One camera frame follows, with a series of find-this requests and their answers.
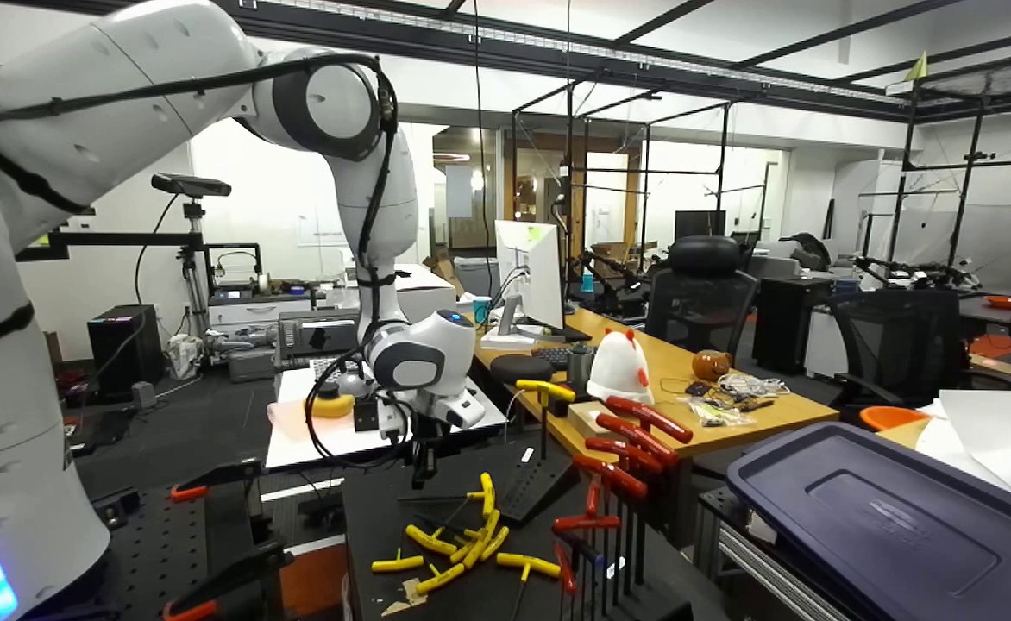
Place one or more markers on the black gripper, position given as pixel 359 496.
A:
pixel 416 417

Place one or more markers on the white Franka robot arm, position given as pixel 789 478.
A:
pixel 20 347

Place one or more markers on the small yellow curved item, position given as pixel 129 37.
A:
pixel 333 405

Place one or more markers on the black wedge hex key stand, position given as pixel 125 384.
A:
pixel 539 487

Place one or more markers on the white flat board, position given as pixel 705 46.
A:
pixel 298 448

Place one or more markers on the tan cardboard scrap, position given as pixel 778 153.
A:
pixel 402 604

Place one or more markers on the teal cup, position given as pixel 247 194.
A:
pixel 482 313

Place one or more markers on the grey equipment box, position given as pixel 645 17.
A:
pixel 317 336

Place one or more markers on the tan flat box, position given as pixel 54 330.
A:
pixel 590 415

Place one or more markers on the black cylindrical cup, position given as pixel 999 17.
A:
pixel 579 368

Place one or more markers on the white dome-shaped cover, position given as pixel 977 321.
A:
pixel 620 368

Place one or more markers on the white computer monitor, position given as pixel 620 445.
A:
pixel 528 271

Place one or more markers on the wooden desk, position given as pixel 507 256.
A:
pixel 671 358

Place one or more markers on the orange-brown ball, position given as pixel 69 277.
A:
pixel 712 368

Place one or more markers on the clear bag of parts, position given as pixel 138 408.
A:
pixel 734 399

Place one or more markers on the black padded office chair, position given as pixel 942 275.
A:
pixel 699 293

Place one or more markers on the black speaker box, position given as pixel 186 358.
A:
pixel 125 347

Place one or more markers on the orange plate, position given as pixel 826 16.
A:
pixel 889 415

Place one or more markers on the dark blue bin lid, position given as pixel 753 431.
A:
pixel 893 530

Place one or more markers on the black mesh office chair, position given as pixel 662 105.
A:
pixel 901 340

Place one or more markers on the white papers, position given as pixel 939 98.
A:
pixel 988 448

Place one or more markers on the black frame device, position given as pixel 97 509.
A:
pixel 233 277

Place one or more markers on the black camera on stand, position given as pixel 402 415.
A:
pixel 192 185

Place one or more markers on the black horizontal mount bar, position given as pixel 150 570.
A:
pixel 110 244

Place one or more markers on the black overhead frame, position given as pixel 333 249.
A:
pixel 644 72

